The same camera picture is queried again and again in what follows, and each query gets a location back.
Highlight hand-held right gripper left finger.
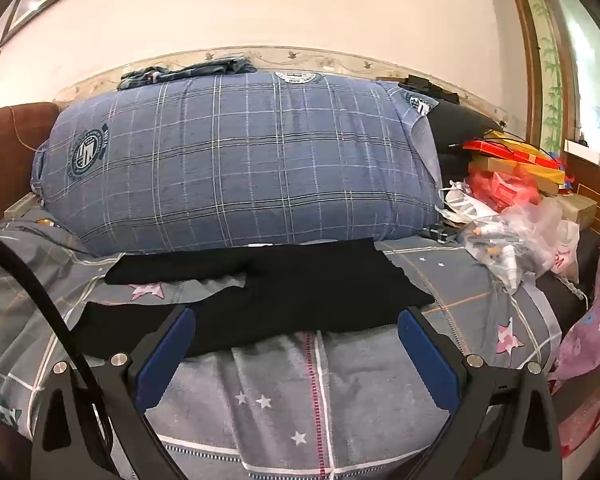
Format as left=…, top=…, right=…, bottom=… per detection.
left=30, top=305, right=216, bottom=480

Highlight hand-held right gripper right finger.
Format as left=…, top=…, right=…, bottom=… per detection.
left=397, top=306, right=563, bottom=480

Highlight black pants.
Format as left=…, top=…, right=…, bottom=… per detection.
left=70, top=237, right=436, bottom=361

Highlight grey star-print bedsheet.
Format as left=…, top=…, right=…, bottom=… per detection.
left=0, top=205, right=563, bottom=480

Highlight clear plastic bag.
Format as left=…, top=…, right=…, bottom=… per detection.
left=455, top=200, right=581, bottom=292

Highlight white striped paper bag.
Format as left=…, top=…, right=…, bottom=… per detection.
left=440, top=180, right=502, bottom=224

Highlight purple floral cloth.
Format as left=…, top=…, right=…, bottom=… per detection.
left=550, top=220, right=600, bottom=396

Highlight red plastic bag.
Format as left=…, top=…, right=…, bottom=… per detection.
left=467, top=170, right=542, bottom=212

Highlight long cardboard box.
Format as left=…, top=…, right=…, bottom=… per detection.
left=467, top=155, right=566, bottom=187

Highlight blue plaid pillow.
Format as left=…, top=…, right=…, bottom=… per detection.
left=30, top=70, right=446, bottom=256

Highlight small brown cardboard box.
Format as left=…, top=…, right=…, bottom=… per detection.
left=550, top=192, right=599, bottom=227

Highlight red flat box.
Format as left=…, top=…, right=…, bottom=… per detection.
left=462, top=137, right=566, bottom=167

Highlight black bag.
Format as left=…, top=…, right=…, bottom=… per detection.
left=425, top=95, right=506, bottom=186

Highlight brown headboard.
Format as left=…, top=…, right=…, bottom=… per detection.
left=0, top=102, right=61, bottom=226

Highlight black flat box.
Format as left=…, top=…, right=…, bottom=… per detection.
left=377, top=74, right=461, bottom=106

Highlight dark blue crumpled cloth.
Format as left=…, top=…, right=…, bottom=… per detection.
left=117, top=57, right=258, bottom=92

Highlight black cable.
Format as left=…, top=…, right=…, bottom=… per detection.
left=0, top=230, right=113, bottom=461

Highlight wooden window frame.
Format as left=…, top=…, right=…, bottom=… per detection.
left=500, top=0, right=600, bottom=171

